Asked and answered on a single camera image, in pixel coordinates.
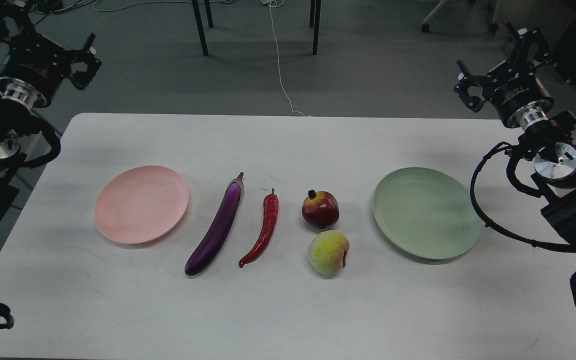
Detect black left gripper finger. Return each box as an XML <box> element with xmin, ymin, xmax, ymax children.
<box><xmin>70</xmin><ymin>57</ymin><xmax>102</xmax><ymax>91</ymax></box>
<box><xmin>70</xmin><ymin>33</ymin><xmax>98</xmax><ymax>63</ymax></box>

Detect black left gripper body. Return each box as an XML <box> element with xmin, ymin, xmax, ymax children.
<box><xmin>0</xmin><ymin>34</ymin><xmax>80</xmax><ymax>109</ymax></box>

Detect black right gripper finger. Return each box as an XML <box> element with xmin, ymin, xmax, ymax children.
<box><xmin>454</xmin><ymin>60</ymin><xmax>489</xmax><ymax>113</ymax></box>
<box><xmin>506</xmin><ymin>22</ymin><xmax>554</xmax><ymax>72</ymax></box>

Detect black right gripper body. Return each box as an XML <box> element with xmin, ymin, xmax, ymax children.
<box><xmin>483</xmin><ymin>60</ymin><xmax>554</xmax><ymax>129</ymax></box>

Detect red pomegranate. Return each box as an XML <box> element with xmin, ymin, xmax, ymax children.
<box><xmin>301</xmin><ymin>189</ymin><xmax>340</xmax><ymax>231</ymax></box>

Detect purple eggplant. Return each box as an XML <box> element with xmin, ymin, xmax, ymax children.
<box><xmin>184</xmin><ymin>172</ymin><xmax>244</xmax><ymax>277</ymax></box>

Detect yellow green peach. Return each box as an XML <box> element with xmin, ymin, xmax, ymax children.
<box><xmin>308</xmin><ymin>230</ymin><xmax>350</xmax><ymax>275</ymax></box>

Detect red chili pepper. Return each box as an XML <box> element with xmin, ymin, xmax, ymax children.
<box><xmin>238</xmin><ymin>187</ymin><xmax>280</xmax><ymax>269</ymax></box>

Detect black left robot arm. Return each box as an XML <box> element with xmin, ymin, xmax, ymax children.
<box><xmin>0</xmin><ymin>32</ymin><xmax>102</xmax><ymax>221</ymax></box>

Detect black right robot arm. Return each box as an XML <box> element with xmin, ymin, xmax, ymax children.
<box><xmin>454</xmin><ymin>23</ymin><xmax>576</xmax><ymax>253</ymax></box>

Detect white office chair base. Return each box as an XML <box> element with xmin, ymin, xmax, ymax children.
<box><xmin>419</xmin><ymin>0</ymin><xmax>505</xmax><ymax>35</ymax></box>

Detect black table leg left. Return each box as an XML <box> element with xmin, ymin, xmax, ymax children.
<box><xmin>190</xmin><ymin>0</ymin><xmax>214</xmax><ymax>57</ymax></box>

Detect black table leg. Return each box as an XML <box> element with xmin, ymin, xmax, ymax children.
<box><xmin>190</xmin><ymin>0</ymin><xmax>214</xmax><ymax>57</ymax></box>
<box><xmin>309</xmin><ymin>0</ymin><xmax>322</xmax><ymax>56</ymax></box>

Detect green plate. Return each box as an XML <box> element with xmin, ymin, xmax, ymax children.
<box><xmin>372</xmin><ymin>167</ymin><xmax>483</xmax><ymax>261</ymax></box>

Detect pink plate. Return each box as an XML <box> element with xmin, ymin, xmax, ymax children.
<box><xmin>93</xmin><ymin>165</ymin><xmax>191</xmax><ymax>245</ymax></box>

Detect black table leg right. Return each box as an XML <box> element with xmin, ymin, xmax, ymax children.
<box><xmin>309</xmin><ymin>0</ymin><xmax>322</xmax><ymax>56</ymax></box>

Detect black floor cables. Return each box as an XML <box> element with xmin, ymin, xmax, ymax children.
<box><xmin>18</xmin><ymin>0</ymin><xmax>94</xmax><ymax>16</ymax></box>

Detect white floor cable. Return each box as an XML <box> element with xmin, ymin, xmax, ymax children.
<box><xmin>260</xmin><ymin>0</ymin><xmax>313</xmax><ymax>118</ymax></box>

